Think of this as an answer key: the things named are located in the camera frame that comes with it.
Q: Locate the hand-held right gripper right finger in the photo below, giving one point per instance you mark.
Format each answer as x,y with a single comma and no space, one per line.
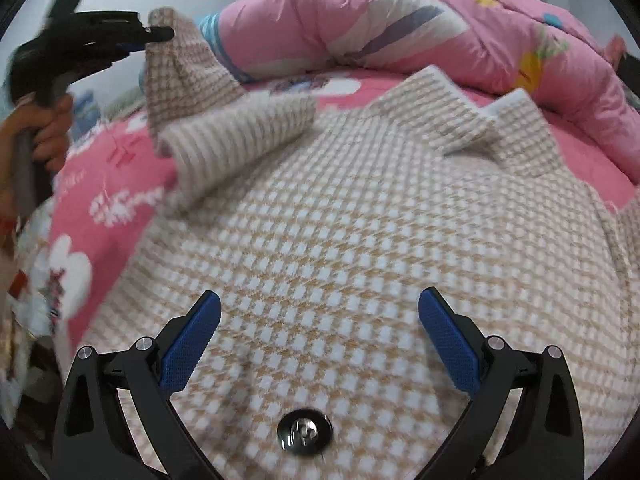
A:
447,340

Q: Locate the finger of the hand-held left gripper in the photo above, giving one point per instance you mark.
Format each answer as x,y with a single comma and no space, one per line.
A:
155,34
131,48

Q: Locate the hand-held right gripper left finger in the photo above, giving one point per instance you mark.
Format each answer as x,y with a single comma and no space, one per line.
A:
192,340

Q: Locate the beige checked knit sweater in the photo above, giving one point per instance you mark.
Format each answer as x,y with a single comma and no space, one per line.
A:
350,260

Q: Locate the person's left hand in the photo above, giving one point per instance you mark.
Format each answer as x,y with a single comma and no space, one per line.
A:
52,132

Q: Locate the pink printed bed sheet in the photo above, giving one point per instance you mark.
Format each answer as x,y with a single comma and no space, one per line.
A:
115,180

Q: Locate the pink printed quilt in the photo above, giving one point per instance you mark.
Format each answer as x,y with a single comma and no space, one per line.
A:
400,25

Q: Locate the black headboard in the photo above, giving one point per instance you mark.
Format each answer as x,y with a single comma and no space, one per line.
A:
631,85

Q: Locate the orange cloth item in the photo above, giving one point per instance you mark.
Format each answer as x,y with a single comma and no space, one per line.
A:
617,47

